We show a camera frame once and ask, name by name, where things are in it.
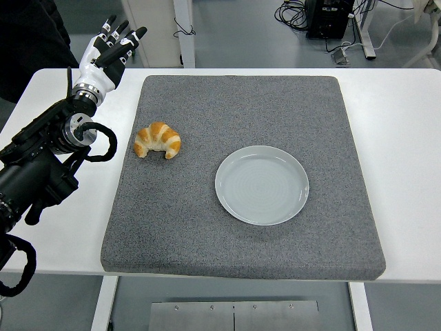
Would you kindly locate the white desk leg with foot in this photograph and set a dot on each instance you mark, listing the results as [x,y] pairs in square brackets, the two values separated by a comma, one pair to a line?
[367,38]

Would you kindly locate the light grey round plate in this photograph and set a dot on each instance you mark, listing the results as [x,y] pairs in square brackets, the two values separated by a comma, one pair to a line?
[262,186]

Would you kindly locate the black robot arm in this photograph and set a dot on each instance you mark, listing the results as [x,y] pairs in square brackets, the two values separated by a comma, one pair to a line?
[31,172]

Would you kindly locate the curved white chair leg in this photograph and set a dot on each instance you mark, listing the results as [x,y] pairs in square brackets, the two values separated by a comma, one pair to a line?
[432,38]

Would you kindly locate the grey felt mat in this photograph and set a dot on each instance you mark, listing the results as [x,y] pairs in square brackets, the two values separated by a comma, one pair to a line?
[193,224]

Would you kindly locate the white desk post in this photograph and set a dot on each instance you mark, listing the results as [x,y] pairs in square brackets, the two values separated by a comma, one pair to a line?
[186,48]

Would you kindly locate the black computer box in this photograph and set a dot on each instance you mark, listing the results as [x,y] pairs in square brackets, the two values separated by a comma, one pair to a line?
[327,20]

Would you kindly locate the white table leg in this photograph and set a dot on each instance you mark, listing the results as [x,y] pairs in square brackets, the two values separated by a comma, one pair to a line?
[103,307]
[361,310]

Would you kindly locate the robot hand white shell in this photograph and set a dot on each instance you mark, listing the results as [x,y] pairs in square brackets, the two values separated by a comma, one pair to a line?
[100,74]

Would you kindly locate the person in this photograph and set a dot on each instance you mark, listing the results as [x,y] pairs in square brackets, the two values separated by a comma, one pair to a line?
[27,41]

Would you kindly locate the white cabinet panel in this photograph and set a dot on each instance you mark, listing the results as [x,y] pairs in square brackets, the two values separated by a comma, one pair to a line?
[155,20]

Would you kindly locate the golden croissant bread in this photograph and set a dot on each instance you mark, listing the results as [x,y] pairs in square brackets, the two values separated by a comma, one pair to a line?
[158,136]

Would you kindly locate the grey floor pedal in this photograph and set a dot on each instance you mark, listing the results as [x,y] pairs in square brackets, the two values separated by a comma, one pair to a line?
[341,57]

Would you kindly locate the grey metal plate with screws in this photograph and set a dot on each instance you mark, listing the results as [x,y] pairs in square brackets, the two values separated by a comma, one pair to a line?
[206,317]

